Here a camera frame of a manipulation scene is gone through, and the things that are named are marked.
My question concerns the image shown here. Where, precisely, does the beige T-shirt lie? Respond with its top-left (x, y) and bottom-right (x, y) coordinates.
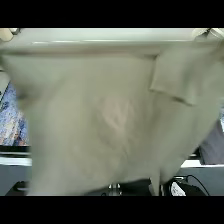
top-left (0, 40), bottom-right (224, 197)

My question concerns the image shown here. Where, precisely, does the black cable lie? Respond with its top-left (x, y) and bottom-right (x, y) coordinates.
top-left (185, 174), bottom-right (211, 197)

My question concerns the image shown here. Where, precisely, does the grey garment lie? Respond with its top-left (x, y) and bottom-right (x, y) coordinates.
top-left (199, 119), bottom-right (224, 166)

